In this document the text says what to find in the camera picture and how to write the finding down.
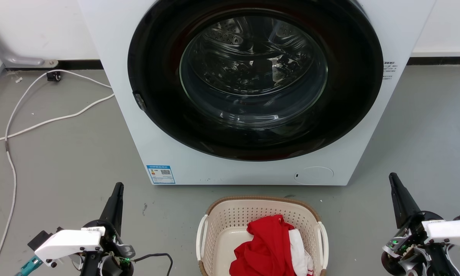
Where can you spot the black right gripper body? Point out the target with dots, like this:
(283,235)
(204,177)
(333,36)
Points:
(410,245)

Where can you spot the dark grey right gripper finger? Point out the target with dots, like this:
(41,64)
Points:
(402,201)

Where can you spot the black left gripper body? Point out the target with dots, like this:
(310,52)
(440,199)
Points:
(113,245)

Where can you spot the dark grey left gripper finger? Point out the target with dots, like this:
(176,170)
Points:
(114,209)

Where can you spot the beige perforated laundry basket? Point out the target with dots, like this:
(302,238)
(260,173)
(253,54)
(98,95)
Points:
(230,218)

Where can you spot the blue energy label sticker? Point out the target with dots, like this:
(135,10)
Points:
(160,174)

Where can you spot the white front-load washing machine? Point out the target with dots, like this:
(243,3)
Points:
(176,153)

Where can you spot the round white filter cover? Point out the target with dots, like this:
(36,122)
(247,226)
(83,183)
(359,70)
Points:
(313,175)

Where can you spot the white garment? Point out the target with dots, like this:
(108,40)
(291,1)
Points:
(301,253)

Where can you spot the black text warning sticker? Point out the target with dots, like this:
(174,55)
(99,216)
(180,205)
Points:
(389,70)

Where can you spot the red garment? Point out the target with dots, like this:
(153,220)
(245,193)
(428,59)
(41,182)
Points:
(264,249)

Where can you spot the black baseboard strip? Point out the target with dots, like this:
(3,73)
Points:
(80,64)
(441,60)

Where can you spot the round black washer door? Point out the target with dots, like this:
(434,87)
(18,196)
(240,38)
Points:
(157,57)

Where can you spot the steel washer drum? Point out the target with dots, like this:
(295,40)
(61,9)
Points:
(253,69)

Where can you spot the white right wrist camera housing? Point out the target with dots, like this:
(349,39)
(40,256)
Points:
(450,232)

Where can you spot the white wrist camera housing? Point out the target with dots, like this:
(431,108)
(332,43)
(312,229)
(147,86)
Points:
(450,232)
(69,243)

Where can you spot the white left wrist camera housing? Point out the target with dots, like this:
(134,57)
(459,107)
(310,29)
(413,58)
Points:
(69,243)

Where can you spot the small black wall plug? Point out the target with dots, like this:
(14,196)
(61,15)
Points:
(53,76)

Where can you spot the grey wall pipe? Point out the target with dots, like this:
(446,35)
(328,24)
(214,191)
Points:
(7,57)

